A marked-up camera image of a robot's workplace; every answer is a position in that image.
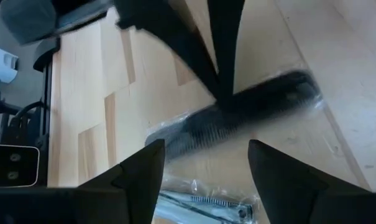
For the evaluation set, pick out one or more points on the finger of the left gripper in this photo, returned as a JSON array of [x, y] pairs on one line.
[[175, 46], [226, 46]]

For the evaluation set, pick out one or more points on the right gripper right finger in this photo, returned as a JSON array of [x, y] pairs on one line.
[[284, 186]]

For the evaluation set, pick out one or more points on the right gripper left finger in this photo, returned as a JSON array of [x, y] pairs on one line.
[[135, 186]]

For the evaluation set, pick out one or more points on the black comb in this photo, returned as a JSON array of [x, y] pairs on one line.
[[246, 109]]

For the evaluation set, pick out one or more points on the small metal clipper in bag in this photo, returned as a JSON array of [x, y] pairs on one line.
[[206, 205]]

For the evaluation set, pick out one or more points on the black table clamp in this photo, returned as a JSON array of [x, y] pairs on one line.
[[46, 53]]

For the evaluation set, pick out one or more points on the dark blue seat cushion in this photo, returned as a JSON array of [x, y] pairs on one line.
[[29, 20]]

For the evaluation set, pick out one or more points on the white plastic device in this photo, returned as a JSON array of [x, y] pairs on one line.
[[1, 63]]

